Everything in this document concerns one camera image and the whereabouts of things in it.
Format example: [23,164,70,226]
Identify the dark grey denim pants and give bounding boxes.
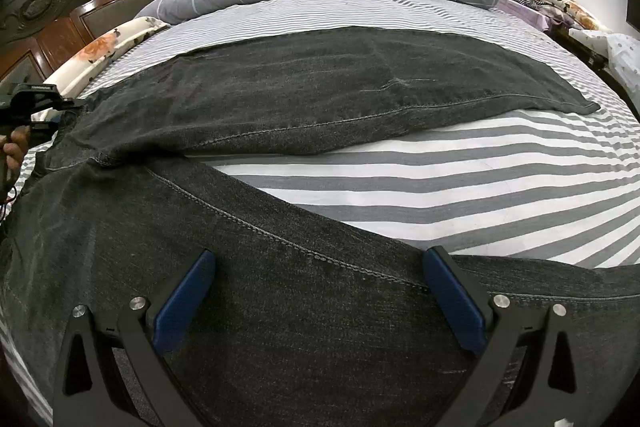
[0,25,640,427]

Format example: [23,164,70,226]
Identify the person's left hand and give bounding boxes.
[1,126,30,178]

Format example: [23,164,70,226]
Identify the floral pillow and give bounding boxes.
[43,16,170,101]

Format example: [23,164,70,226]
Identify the carved wooden headboard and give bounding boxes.
[1,0,153,82]

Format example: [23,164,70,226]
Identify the grey white striped bed sheet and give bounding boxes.
[0,0,640,427]

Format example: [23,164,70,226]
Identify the white dotted cloth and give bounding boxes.
[568,28,640,98]

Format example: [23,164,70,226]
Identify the pile of patterned bedding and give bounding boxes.
[511,0,611,32]

